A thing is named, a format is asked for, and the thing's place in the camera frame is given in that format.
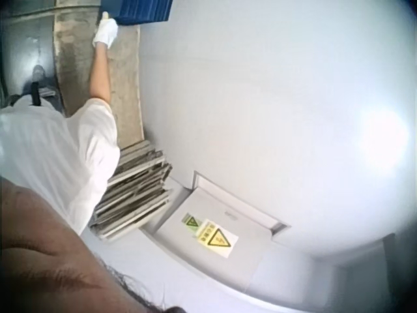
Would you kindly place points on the person's right hand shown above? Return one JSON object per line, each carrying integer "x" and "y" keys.
{"x": 106, "y": 32}

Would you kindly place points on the person's right fingers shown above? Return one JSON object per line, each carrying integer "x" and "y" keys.
{"x": 105, "y": 16}

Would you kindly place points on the blue plastic crate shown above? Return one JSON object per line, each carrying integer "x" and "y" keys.
{"x": 137, "y": 11}

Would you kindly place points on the grey concrete ledge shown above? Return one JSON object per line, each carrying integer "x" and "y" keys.
{"x": 97, "y": 75}

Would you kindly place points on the person's legs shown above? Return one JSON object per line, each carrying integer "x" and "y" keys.
{"x": 36, "y": 83}

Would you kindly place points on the stack of grey flat panels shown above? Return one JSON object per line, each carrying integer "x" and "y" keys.
{"x": 133, "y": 192}

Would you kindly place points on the green triangle warning sticker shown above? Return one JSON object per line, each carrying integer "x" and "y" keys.
{"x": 191, "y": 222}

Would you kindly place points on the white electrical cabinet door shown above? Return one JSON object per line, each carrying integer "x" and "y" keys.
{"x": 208, "y": 225}

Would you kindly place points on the yellow triangle warning sticker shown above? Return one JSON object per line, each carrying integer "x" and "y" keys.
{"x": 217, "y": 240}

